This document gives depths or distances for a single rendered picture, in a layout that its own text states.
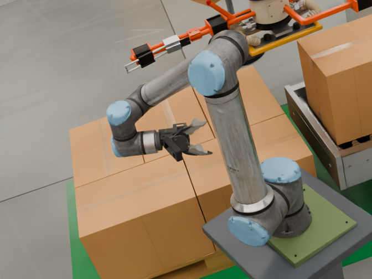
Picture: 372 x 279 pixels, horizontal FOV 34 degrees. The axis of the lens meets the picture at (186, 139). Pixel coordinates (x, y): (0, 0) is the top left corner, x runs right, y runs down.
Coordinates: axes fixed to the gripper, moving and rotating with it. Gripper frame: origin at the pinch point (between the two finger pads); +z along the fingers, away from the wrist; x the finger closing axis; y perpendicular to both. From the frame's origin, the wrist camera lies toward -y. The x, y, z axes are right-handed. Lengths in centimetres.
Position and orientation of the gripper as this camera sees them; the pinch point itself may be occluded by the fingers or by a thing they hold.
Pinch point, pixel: (210, 138)
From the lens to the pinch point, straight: 228.0
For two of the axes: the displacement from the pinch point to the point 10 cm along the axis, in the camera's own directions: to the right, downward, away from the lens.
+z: 9.9, -1.2, -1.1
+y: 0.2, -6.0, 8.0
